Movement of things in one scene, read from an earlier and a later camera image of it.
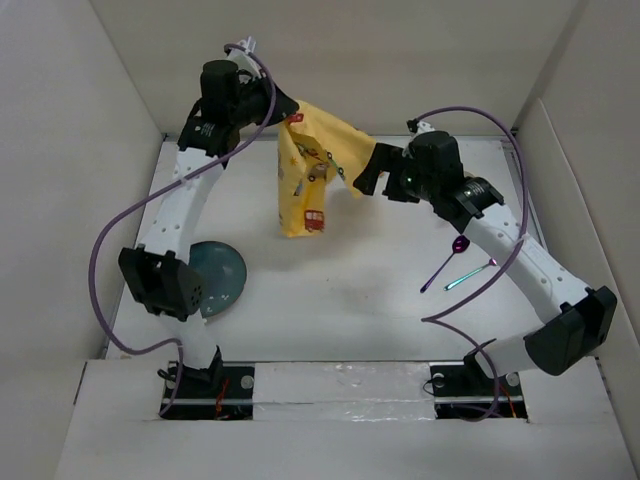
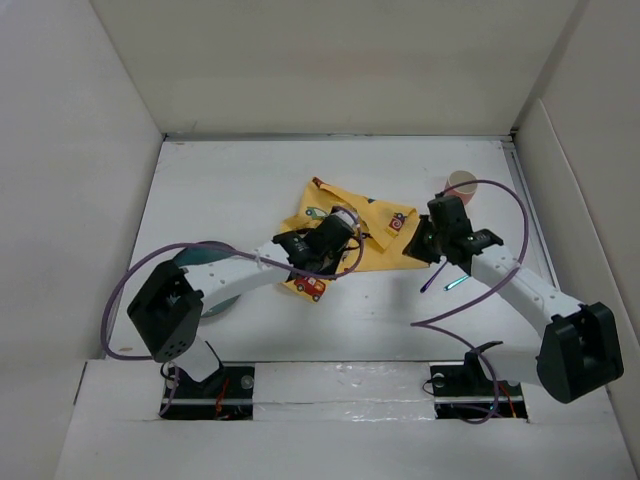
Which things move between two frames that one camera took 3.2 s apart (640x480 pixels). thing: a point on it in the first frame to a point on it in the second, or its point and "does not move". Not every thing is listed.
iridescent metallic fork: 492,262 does not move
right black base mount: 464,390 does not move
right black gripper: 387,158 to 414,248
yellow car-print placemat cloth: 313,147 to 378,243
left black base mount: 222,391 does not move
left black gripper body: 256,102 to 328,260
